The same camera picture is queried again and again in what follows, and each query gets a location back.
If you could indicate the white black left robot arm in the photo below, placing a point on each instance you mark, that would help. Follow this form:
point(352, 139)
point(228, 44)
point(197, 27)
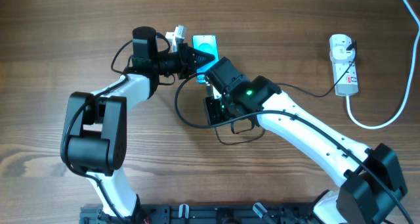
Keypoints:
point(94, 140)

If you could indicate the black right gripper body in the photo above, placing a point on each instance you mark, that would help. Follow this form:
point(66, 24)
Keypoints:
point(216, 110)

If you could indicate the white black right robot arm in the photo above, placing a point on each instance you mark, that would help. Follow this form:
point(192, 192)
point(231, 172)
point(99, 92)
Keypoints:
point(370, 181)

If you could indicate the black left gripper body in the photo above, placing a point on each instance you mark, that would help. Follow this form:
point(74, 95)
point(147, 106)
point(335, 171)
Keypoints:
point(174, 62)

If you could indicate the white power strip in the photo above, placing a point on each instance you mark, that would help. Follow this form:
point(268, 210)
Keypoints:
point(344, 74)

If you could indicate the white usb charger plug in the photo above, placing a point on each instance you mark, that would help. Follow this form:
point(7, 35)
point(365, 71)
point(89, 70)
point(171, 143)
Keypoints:
point(340, 54)

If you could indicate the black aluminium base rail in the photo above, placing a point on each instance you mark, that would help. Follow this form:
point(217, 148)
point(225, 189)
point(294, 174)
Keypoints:
point(294, 213)

